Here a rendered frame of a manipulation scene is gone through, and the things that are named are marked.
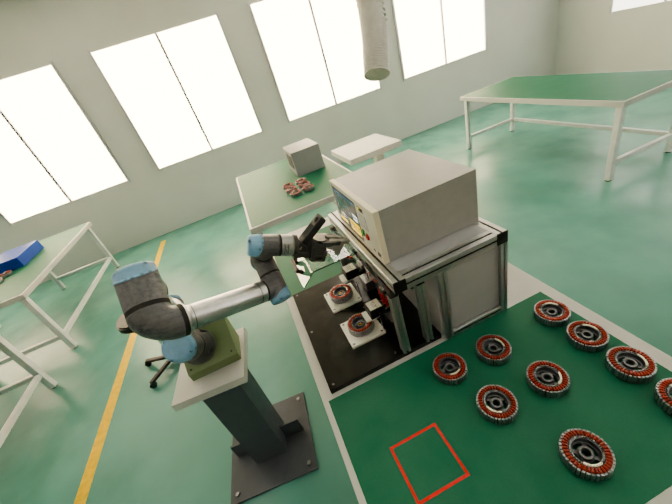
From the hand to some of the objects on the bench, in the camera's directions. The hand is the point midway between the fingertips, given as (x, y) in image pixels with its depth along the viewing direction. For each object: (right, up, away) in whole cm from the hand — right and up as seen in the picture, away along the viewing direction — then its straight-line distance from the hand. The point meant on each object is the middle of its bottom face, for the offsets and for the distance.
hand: (346, 239), depth 118 cm
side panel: (+51, -32, +8) cm, 61 cm away
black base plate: (+5, -34, +29) cm, 45 cm away
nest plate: (-1, -27, +38) cm, 47 cm away
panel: (+26, -22, +32) cm, 47 cm away
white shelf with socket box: (+27, +28, +114) cm, 120 cm away
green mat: (+46, -53, -22) cm, 73 cm away
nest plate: (+7, -38, +18) cm, 42 cm away
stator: (-1, -26, +38) cm, 46 cm away
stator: (+7, -37, +17) cm, 41 cm away
